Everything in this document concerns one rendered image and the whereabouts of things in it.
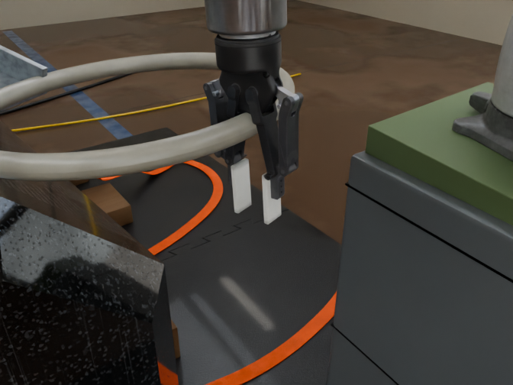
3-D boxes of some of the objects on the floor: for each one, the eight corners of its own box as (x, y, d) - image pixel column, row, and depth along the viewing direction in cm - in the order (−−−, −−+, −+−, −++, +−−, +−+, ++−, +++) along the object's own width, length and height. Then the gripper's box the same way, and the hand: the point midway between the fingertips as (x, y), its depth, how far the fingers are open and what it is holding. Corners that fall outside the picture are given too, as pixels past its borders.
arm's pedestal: (421, 349, 151) (482, 95, 110) (595, 488, 115) (776, 187, 75) (291, 435, 126) (308, 150, 86) (459, 645, 91) (621, 324, 50)
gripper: (332, 31, 53) (328, 220, 64) (212, 21, 63) (227, 186, 74) (292, 45, 48) (295, 247, 59) (169, 32, 58) (191, 208, 69)
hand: (256, 192), depth 65 cm, fingers closed on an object, 4 cm apart
